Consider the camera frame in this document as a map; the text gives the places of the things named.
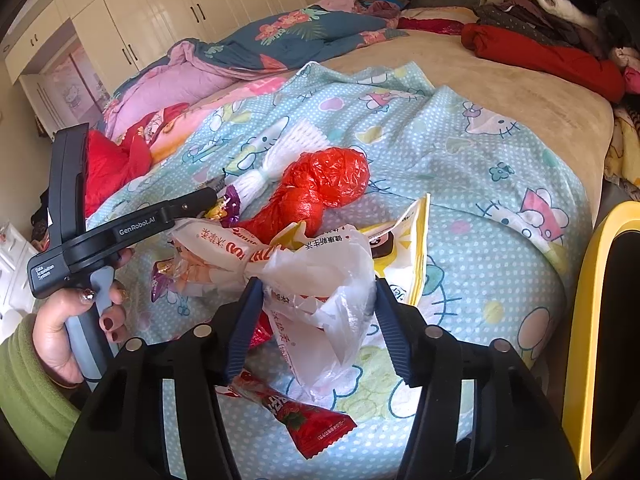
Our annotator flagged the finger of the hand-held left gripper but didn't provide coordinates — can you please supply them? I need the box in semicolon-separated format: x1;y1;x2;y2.
166;186;220;222

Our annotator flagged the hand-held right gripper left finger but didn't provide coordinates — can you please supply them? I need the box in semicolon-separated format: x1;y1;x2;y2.
55;276;265;480

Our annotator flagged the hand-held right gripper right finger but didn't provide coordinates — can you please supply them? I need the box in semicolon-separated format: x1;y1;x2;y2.
372;276;583;480

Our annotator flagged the purple candy wrapper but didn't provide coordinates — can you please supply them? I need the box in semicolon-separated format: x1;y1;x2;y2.
205;185;244;224

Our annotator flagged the white printed plastic bag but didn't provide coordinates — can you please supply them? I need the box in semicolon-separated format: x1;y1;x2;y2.
167;217;379;403

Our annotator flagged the yellow snack bag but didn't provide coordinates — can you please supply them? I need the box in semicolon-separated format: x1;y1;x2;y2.
357;192;432;308

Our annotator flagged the white foam net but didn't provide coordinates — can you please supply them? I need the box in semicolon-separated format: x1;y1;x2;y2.
222;126;326;206

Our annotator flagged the yellow trash bin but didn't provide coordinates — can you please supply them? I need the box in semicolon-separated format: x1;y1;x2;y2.
560;200;640;480

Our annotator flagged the person's left forearm green sleeve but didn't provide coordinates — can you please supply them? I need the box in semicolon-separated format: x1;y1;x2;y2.
0;312;85;478

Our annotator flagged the person's left hand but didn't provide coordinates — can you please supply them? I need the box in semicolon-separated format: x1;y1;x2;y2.
30;247;137;390

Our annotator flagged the white cabinet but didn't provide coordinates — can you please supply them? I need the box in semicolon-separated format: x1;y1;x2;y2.
0;225;42;331

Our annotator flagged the orange and purple wrapper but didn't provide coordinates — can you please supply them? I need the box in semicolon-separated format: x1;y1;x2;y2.
151;255;192;304

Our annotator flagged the red printed cloth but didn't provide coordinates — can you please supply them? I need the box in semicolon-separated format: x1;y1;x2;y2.
82;102;191;218

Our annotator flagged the red snack packet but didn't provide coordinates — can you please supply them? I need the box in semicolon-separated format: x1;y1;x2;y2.
215;370;358;460

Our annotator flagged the red plastic bag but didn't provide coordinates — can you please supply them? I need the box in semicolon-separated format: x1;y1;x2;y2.
232;146;372;243

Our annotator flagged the blue floral quilt pink lining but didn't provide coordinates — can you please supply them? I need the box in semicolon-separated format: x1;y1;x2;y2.
102;4;411;143

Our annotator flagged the light blue printed blanket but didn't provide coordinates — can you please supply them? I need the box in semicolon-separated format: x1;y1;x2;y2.
85;60;596;480

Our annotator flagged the pink printed cabinet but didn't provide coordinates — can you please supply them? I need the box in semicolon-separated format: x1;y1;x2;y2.
20;35;113;132

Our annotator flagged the cream wardrobe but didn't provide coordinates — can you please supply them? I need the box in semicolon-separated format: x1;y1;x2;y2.
5;0;326;86

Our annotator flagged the beige pillow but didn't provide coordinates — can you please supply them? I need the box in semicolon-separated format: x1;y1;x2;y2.
325;30;615;226

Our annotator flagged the dark red cloth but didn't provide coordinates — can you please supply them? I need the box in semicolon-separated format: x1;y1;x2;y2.
397;16;466;36

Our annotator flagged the yellow printed blanket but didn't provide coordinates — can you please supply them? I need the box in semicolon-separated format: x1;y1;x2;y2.
602;105;640;187

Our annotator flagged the folded red garment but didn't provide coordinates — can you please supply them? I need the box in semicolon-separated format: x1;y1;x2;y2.
460;22;626;103

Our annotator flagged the pile of clothes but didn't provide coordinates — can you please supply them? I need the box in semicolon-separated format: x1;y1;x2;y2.
472;0;640;106

